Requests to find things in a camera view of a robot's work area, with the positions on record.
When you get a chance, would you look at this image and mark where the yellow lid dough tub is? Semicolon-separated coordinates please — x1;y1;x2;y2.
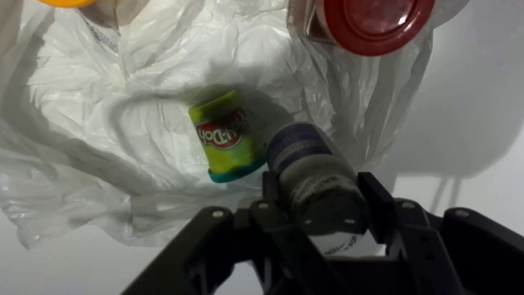
37;0;99;10

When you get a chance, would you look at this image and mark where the red lid spice jar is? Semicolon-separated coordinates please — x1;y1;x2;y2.
315;0;438;60

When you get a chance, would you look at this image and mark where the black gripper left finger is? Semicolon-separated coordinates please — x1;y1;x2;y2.
120;169;308;295

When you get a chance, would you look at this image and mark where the white lid pill bottle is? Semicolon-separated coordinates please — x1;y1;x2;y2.
266;122;372;238

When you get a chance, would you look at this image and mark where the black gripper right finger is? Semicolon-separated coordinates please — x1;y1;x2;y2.
356;171;524;295

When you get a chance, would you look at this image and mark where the green lid dough tub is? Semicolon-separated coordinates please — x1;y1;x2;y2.
187;89;271;186

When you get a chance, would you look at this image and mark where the white plastic bag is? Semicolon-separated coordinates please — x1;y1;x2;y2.
0;0;472;251

